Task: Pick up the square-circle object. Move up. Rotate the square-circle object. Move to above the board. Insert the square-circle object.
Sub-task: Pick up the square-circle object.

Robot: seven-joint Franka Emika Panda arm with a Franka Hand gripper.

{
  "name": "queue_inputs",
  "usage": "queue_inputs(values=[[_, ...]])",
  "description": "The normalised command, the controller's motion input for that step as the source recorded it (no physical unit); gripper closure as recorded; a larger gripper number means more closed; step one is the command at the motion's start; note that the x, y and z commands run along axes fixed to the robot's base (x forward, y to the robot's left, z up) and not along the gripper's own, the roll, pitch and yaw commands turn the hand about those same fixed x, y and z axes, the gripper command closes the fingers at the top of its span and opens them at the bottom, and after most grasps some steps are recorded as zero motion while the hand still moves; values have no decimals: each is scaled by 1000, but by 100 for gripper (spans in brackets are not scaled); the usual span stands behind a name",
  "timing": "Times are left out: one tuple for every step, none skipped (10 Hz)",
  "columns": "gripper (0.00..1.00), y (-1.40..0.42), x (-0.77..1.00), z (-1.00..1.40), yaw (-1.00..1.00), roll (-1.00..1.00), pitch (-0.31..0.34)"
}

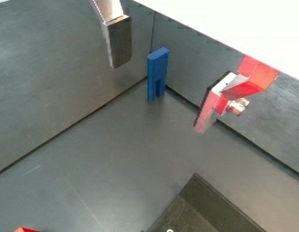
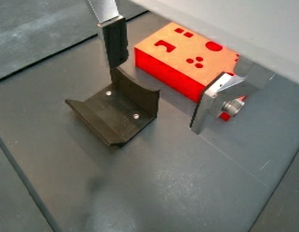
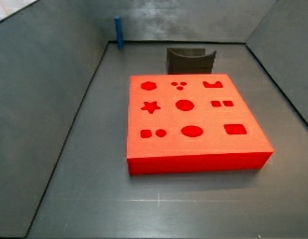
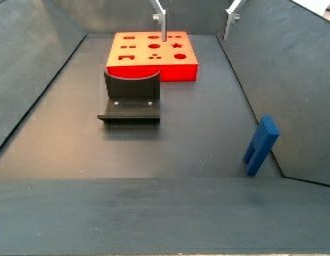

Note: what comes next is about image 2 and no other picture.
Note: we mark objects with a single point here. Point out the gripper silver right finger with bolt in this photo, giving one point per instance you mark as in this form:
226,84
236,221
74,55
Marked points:
220,96

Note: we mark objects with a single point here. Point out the red shape-sorting board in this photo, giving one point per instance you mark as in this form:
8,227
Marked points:
184,59

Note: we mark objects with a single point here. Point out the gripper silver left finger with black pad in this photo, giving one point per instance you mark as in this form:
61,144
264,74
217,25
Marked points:
110,29

